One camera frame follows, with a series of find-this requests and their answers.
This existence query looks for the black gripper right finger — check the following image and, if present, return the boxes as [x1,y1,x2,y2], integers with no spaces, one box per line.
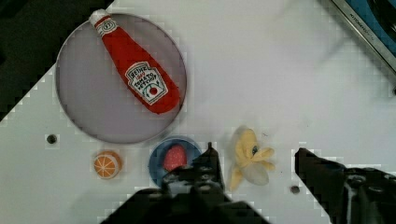
[294,147,396,224]

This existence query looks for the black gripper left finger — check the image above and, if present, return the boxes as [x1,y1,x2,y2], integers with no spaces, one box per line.
[162,142,224,197]

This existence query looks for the yellow plush banana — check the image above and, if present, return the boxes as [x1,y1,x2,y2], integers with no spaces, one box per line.
[229,129,276,191]

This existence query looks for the silver toaster oven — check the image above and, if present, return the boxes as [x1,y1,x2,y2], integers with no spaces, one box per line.
[329,0,396,73]

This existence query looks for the red plush strawberry in bowl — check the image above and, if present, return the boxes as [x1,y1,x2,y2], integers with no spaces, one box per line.
[163,145,187,172]

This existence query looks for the blue small bowl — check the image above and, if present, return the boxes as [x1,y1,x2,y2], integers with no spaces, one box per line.
[148,136,201,187]

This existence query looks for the plush orange slice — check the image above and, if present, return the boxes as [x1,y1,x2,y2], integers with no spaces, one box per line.
[93,150,123,179]

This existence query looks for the red plush ketchup bottle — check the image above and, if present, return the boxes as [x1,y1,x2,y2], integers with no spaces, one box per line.
[89,9,180,114]

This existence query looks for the grey round plate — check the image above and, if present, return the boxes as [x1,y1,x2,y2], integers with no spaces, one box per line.
[55,14,188,144]

